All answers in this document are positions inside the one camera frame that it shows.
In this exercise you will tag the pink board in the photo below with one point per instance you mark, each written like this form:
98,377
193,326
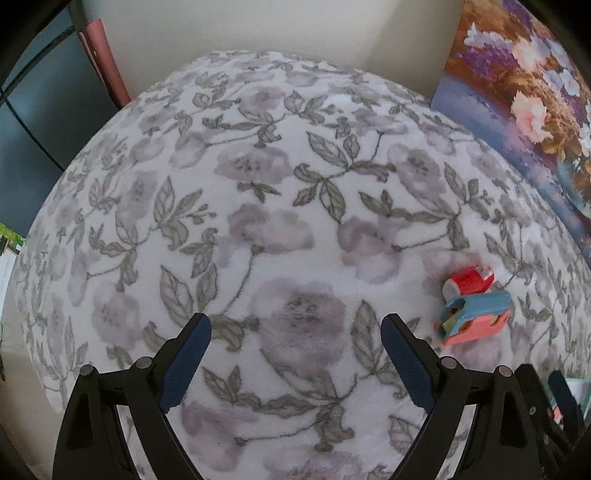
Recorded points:
104,64

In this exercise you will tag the green packet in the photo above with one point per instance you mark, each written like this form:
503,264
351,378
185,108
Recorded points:
9,233

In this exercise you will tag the floral painting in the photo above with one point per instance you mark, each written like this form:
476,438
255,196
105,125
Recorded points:
508,92

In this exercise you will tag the dark teal cabinet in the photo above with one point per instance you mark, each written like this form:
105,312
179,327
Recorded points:
37,115

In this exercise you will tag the coral and blue toy vehicle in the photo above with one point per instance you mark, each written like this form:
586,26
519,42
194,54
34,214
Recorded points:
485,323

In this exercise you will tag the red cylindrical toy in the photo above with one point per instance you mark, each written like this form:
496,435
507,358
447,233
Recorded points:
468,279

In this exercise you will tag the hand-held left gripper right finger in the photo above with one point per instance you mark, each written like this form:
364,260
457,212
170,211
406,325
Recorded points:
408,364

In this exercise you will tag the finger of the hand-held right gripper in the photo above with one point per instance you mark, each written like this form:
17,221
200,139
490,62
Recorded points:
538,401
567,401

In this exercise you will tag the grey floral blanket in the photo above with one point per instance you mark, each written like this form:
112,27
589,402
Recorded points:
231,207

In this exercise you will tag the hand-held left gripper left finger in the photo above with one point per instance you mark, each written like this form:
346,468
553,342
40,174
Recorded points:
184,364

